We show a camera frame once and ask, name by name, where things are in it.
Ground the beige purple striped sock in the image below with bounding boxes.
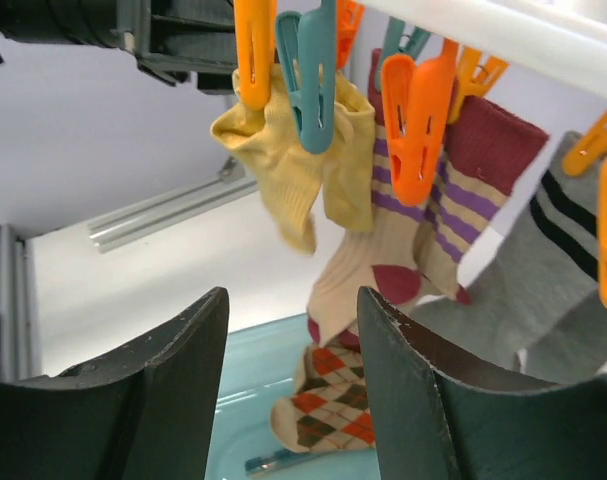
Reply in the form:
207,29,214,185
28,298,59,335
307,48,424,345
414,96,549,305

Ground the white round clip hanger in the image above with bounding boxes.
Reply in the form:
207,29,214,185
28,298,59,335
365,0,607,100

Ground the beige argyle sock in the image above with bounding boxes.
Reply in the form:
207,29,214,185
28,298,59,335
269,344,375,453

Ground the blue transparent tray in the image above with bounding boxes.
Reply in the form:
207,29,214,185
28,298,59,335
202,309,384,480

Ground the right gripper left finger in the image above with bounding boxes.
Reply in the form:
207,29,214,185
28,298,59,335
0,287,228,479

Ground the yellow clothespin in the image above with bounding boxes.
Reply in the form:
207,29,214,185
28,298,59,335
447,46,510,124

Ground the grey black striped sock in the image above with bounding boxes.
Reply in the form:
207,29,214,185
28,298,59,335
410,131,607,383

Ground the orange clothespin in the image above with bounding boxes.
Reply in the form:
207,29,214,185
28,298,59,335
381,39,459,206
233,0,276,111

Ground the orange clothespin on striped socks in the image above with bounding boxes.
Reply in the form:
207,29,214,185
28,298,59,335
381,39,459,206

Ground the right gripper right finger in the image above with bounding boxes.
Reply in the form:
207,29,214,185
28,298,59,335
357,287,607,479

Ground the yellow sock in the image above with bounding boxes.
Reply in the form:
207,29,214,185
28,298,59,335
323,74,375,232
210,65,322,254

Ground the teal clothespin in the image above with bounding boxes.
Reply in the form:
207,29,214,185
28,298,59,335
275,0,336,155

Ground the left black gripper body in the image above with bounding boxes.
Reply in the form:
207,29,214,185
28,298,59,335
0,0,237,95

